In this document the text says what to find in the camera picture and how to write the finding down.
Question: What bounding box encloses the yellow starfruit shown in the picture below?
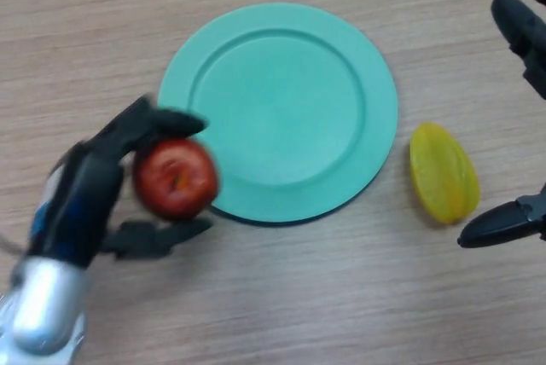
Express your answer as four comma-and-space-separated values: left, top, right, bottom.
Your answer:
409, 121, 482, 225

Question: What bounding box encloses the green round plate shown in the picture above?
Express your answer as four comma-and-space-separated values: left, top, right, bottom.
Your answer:
156, 2, 400, 226

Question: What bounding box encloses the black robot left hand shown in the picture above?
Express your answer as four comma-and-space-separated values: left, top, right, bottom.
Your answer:
27, 96, 214, 271

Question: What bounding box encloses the red apple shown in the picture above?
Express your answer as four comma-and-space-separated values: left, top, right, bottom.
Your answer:
132, 138, 221, 222

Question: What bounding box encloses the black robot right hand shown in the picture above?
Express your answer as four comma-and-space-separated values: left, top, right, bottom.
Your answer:
456, 0, 546, 249

